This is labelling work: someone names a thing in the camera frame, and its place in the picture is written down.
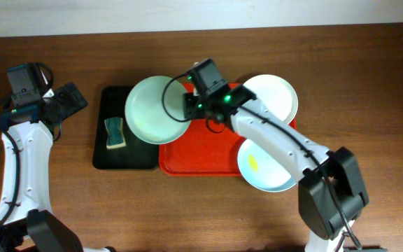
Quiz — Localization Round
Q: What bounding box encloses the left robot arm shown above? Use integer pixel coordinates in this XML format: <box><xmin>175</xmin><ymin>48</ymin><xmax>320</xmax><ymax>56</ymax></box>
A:
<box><xmin>0</xmin><ymin>62</ymin><xmax>87</xmax><ymax>251</ymax></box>

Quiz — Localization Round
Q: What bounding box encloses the light blue plate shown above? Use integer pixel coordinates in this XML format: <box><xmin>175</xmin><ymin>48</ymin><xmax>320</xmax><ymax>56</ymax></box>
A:
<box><xmin>237</xmin><ymin>139</ymin><xmax>297</xmax><ymax>193</ymax></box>

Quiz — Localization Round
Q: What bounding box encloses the green and yellow sponge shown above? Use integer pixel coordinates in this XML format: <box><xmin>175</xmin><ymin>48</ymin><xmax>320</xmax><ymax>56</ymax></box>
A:
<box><xmin>104</xmin><ymin>117</ymin><xmax>127</xmax><ymax>150</ymax></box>

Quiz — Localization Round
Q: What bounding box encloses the red plastic tray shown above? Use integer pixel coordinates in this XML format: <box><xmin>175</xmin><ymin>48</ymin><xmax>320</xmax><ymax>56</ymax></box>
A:
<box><xmin>158</xmin><ymin>83</ymin><xmax>297</xmax><ymax>177</ymax></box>

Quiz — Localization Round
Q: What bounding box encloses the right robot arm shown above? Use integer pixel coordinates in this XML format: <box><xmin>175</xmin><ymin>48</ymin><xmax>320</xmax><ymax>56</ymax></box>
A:
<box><xmin>183</xmin><ymin>58</ymin><xmax>369</xmax><ymax>251</ymax></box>

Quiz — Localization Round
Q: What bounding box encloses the pale green plate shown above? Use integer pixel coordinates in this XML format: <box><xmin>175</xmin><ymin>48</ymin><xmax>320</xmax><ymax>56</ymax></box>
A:
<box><xmin>125</xmin><ymin>76</ymin><xmax>190</xmax><ymax>145</ymax></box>

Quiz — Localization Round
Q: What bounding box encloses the white plate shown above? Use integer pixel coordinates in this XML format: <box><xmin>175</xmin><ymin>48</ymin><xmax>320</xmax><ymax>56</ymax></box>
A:
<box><xmin>243</xmin><ymin>74</ymin><xmax>299</xmax><ymax>124</ymax></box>

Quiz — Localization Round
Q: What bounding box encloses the black rectangular tray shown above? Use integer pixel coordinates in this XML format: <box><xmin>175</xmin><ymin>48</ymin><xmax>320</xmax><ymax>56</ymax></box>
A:
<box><xmin>92</xmin><ymin>86</ymin><xmax>159</xmax><ymax>170</ymax></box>

